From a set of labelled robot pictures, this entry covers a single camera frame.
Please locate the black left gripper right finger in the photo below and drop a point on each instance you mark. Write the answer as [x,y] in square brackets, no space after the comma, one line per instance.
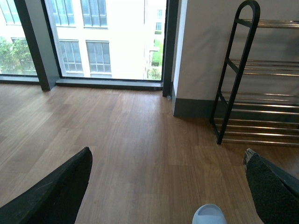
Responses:
[275,192]

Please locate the black metal shoe rack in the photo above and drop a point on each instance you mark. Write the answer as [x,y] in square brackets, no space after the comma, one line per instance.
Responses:
[257,98]

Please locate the light blue slide sandal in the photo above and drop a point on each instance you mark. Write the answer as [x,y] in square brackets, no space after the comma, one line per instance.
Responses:
[209,214]

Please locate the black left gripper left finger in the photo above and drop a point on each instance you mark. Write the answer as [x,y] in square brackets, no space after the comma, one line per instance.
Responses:
[56,198]

